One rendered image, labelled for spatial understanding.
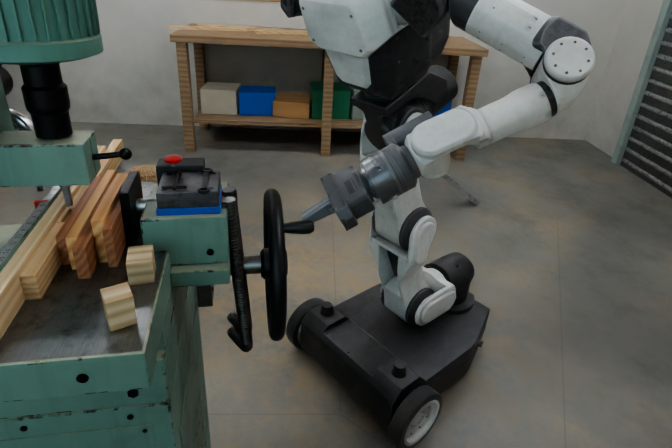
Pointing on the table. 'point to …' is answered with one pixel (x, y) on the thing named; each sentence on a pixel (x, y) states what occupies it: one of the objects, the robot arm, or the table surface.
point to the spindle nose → (46, 100)
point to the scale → (27, 224)
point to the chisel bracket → (47, 159)
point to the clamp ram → (132, 205)
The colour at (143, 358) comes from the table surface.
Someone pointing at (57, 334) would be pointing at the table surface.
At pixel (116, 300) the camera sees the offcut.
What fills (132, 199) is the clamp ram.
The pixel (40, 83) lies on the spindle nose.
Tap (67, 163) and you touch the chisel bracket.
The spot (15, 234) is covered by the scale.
